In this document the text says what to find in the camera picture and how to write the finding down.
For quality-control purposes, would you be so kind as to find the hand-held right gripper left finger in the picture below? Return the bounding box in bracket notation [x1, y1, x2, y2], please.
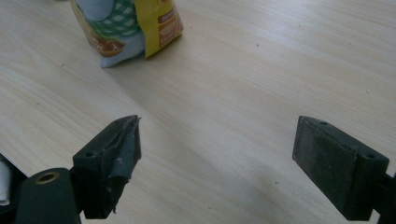
[73, 115, 143, 220]

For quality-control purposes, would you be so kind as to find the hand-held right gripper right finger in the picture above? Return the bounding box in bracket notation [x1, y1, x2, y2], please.
[292, 116, 390, 222]

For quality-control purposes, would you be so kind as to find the yellow seasoning pouch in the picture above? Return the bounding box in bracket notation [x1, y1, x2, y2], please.
[68, 0, 185, 69]

